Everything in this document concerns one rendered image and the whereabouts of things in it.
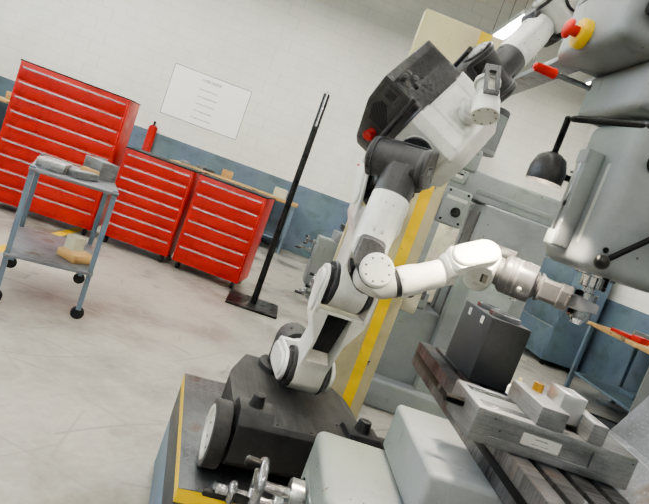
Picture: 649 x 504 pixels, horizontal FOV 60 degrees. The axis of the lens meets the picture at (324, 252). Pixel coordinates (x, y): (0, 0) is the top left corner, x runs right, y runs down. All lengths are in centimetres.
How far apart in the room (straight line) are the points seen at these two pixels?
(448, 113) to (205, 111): 901
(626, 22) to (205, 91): 943
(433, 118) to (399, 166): 17
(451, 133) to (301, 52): 903
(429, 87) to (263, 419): 102
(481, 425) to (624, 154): 60
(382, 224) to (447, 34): 193
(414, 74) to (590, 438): 91
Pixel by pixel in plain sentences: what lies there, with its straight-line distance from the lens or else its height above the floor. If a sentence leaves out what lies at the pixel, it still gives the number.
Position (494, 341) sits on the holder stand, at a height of 105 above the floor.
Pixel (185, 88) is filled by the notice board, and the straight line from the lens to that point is 1043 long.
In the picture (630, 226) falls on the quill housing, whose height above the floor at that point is 142.
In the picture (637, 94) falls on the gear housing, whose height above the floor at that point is 165.
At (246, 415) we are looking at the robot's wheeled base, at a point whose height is 60.
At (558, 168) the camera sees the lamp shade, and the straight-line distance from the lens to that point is 119.
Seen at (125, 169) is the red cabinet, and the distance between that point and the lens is 599.
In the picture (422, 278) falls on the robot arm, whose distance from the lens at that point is 126.
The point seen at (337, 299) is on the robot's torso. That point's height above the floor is 98.
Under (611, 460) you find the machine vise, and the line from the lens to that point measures 131.
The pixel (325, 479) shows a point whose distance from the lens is 126.
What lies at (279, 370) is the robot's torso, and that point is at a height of 67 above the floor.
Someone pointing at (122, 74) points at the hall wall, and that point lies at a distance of 1070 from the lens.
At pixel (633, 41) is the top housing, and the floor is 173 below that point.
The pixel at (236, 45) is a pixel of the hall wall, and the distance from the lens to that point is 1044.
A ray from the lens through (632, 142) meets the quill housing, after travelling 127.
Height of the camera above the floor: 128
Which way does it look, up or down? 6 degrees down
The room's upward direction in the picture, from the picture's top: 20 degrees clockwise
